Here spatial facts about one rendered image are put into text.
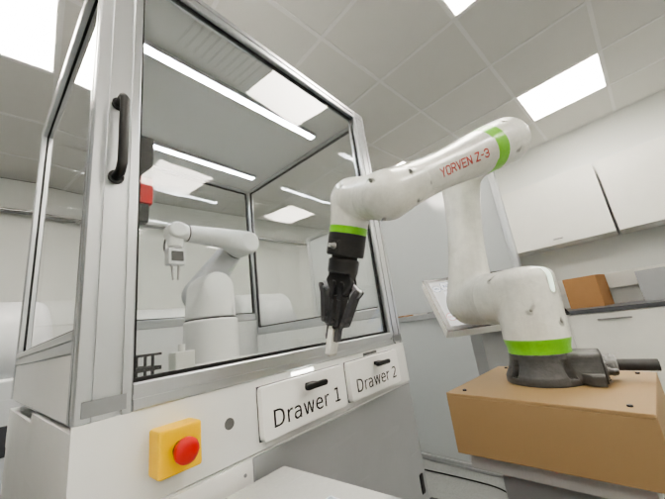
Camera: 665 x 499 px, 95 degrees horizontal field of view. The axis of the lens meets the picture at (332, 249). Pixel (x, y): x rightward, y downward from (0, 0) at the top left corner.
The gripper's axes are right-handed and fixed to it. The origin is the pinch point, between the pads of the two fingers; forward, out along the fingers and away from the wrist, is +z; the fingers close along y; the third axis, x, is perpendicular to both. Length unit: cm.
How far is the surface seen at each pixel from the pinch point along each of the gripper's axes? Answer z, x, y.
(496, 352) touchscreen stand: 12, 92, 17
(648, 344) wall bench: 13, 288, 80
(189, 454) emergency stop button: 14.6, -32.7, 0.3
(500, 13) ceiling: -186, 140, -16
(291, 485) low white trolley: 23.7, -15.2, 7.2
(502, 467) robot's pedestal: 15.5, 12.2, 36.4
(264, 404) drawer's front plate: 14.3, -13.5, -5.7
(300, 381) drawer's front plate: 12.0, -2.4, -6.5
